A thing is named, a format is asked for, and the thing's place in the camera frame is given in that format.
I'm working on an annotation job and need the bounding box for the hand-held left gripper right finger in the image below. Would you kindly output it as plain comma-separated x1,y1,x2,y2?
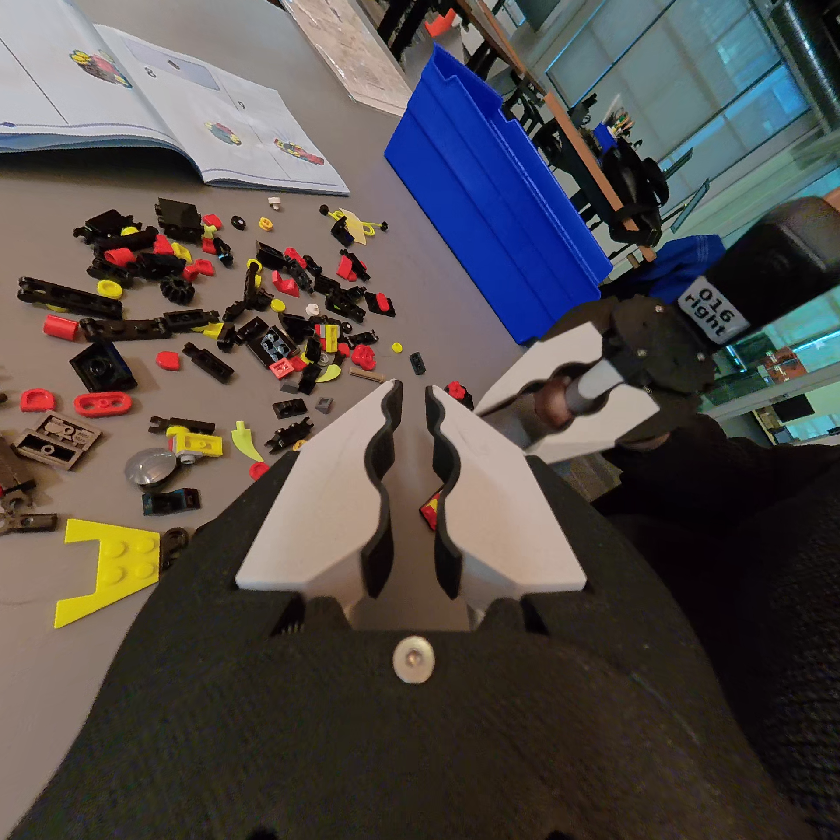
425,385,588,601

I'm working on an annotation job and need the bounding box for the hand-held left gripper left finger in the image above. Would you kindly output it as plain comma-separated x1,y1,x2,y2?
234,379,404,601

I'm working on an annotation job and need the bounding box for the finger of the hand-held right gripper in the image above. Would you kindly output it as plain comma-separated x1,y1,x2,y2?
474,322,609,417
524,360,661,465

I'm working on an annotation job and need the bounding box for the pile of lego pieces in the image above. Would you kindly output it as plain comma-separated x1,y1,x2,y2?
0,197,398,631

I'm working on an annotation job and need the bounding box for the person's right forearm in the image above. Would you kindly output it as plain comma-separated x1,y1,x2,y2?
571,394,840,840

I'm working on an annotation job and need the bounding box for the person's right hand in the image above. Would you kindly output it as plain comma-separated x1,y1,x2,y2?
534,379,573,429

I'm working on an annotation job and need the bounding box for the blue cloth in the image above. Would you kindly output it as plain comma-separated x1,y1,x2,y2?
626,234,728,304

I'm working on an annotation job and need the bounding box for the dark tangled equipment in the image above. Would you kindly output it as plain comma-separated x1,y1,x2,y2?
591,128,672,249

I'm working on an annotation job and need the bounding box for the blue plastic bin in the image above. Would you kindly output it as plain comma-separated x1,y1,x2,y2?
384,42,614,347

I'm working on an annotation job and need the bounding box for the clear plastic bag with sheet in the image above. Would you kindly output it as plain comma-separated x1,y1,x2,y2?
282,0,416,118

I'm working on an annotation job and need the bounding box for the instruction booklet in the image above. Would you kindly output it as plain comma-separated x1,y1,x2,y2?
0,0,350,197

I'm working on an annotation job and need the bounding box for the yellow string with tape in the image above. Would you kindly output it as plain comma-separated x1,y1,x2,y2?
319,204,389,246

